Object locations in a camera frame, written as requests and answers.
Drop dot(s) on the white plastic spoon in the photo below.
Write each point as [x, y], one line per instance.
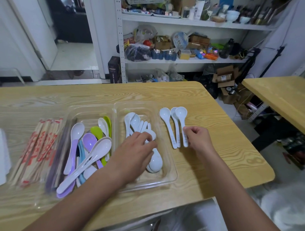
[181, 112]
[165, 114]
[174, 113]

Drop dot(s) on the person's left hand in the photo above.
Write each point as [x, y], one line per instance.
[129, 157]

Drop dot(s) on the black tripod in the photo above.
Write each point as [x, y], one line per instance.
[274, 60]

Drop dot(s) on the person's white garment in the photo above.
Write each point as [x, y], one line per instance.
[281, 209]

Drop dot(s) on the black box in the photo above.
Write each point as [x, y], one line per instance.
[114, 69]

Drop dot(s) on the dark bottle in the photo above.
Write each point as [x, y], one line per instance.
[226, 48]

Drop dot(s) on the open cardboard box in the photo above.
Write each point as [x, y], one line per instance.
[225, 77]

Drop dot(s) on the person's right thumb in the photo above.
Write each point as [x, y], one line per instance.
[186, 133]

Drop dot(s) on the pile of coloured spoons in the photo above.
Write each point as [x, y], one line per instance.
[95, 152]

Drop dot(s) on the small cardboard box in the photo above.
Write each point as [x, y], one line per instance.
[228, 95]

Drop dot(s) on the pile of wrapped chopsticks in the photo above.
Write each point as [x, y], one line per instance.
[38, 150]

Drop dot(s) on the round blue white package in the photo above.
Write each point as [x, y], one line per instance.
[180, 40]

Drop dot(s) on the orange packet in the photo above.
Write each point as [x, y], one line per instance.
[211, 56]

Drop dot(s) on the person's right forearm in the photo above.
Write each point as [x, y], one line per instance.
[233, 190]

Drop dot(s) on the white door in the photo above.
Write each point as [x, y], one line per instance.
[35, 33]

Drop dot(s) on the person's left thumb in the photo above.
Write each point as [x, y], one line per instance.
[150, 145]

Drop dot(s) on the brown cardboard box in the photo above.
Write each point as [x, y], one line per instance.
[199, 41]

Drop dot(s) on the wooden side table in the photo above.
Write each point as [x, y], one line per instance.
[281, 95]

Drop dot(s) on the person's right hand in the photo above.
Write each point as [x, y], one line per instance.
[200, 140]

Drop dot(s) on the small white bowl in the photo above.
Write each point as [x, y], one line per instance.
[244, 19]

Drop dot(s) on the black plastic bag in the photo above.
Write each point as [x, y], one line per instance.
[137, 52]

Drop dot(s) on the clear plastic tray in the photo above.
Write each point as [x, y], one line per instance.
[88, 111]
[164, 171]

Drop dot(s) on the blue container set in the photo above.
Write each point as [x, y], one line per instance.
[164, 55]

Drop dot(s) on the white cloth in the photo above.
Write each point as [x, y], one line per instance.
[3, 157]

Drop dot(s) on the pile of white spoons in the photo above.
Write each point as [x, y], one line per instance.
[135, 122]

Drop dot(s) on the white metal shelf unit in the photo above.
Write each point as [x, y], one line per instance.
[190, 23]

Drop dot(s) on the person's left forearm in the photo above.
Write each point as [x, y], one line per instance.
[81, 200]

